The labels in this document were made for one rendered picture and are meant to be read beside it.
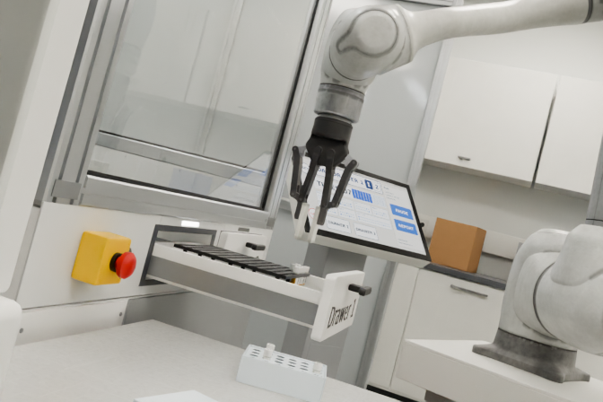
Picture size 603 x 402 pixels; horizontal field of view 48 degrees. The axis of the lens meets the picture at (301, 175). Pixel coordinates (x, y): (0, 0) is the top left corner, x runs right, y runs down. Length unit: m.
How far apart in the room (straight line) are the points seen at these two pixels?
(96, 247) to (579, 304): 0.76
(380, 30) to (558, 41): 4.01
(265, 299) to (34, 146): 0.71
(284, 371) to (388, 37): 0.53
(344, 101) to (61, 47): 0.80
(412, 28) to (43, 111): 0.75
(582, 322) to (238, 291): 0.56
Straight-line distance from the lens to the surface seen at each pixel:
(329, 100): 1.26
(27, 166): 0.52
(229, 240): 1.52
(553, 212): 4.82
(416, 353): 1.31
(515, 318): 1.40
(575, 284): 1.21
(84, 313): 1.11
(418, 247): 2.25
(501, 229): 4.81
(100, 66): 0.98
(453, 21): 1.21
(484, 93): 4.58
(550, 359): 1.39
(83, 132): 0.98
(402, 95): 2.94
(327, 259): 2.13
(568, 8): 1.43
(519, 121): 4.54
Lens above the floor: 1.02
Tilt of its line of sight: 3 degrees up
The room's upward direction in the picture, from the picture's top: 15 degrees clockwise
